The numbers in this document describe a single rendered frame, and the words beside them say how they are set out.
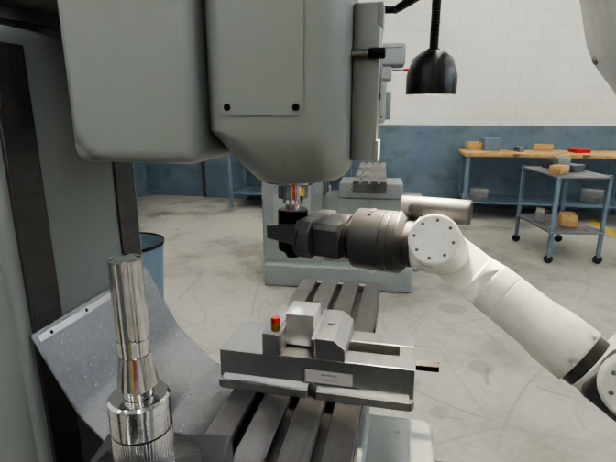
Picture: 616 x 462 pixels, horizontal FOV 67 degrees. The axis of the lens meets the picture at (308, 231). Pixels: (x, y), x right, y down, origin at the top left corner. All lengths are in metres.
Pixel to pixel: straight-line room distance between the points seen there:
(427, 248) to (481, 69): 6.72
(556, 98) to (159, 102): 7.01
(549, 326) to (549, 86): 6.90
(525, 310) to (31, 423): 0.74
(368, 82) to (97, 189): 0.52
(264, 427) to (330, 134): 0.47
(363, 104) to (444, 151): 6.56
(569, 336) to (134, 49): 0.63
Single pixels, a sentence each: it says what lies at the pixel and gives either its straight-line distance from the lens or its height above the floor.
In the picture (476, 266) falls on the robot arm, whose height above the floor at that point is 1.20.
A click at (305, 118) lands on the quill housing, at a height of 1.40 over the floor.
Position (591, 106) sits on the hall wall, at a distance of 7.59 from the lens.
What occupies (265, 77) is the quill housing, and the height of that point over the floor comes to 1.45.
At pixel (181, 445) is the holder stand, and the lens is 0.46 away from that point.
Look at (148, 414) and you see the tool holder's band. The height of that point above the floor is 1.19.
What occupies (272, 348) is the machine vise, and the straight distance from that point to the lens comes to 0.84.
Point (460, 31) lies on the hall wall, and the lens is 7.29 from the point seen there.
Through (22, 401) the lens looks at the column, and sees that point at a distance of 0.87.
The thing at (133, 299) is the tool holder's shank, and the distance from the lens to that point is 0.36.
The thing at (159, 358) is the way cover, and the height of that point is 0.94.
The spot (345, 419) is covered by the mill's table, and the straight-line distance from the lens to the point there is 0.81.
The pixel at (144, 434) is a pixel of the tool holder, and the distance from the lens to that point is 0.40.
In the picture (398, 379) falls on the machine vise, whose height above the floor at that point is 0.98.
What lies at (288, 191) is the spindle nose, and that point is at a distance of 0.70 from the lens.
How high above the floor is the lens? 1.41
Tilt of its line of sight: 15 degrees down
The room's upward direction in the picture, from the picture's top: straight up
